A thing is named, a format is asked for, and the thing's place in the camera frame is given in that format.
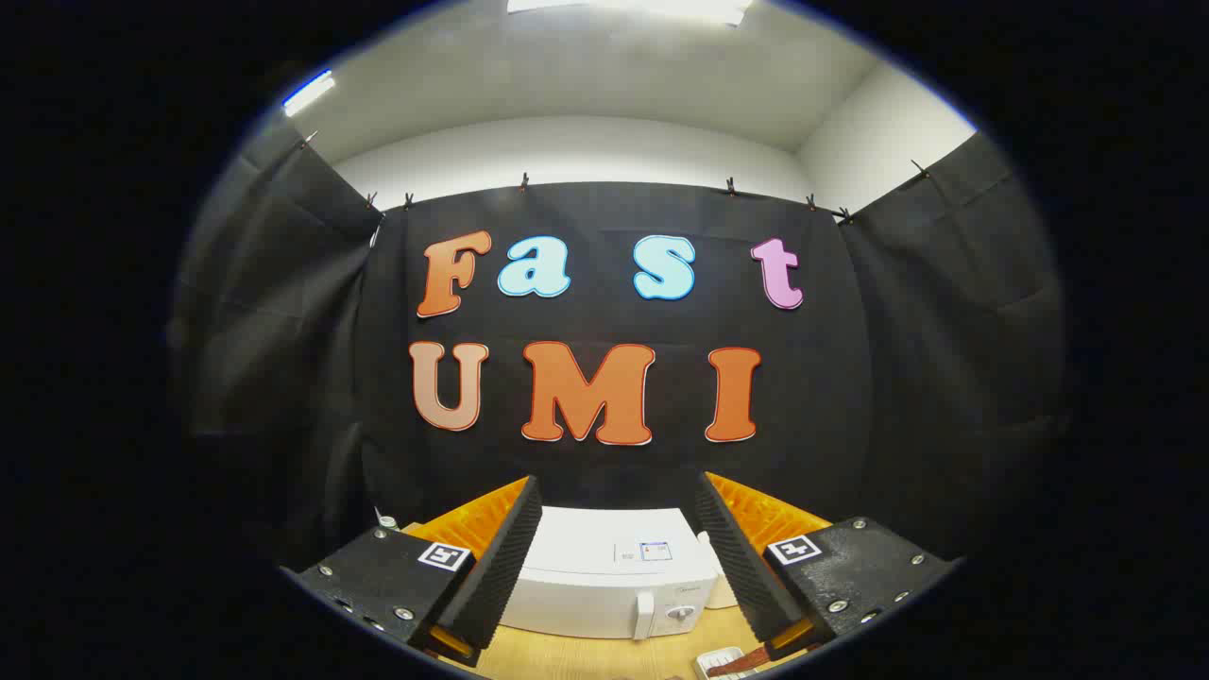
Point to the wide ceiling light panel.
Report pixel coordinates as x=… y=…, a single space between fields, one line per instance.
x=623 y=8

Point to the white rectangular tray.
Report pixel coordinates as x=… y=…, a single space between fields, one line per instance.
x=713 y=661

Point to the cream rectangular box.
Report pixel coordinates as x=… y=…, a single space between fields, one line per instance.
x=723 y=590

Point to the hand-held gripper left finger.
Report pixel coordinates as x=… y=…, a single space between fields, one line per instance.
x=501 y=567

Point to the reddish brown meat piece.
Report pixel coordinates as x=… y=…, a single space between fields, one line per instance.
x=741 y=667

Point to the white microwave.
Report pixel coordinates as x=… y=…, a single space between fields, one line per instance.
x=595 y=590

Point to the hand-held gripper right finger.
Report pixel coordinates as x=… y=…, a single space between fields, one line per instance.
x=737 y=557

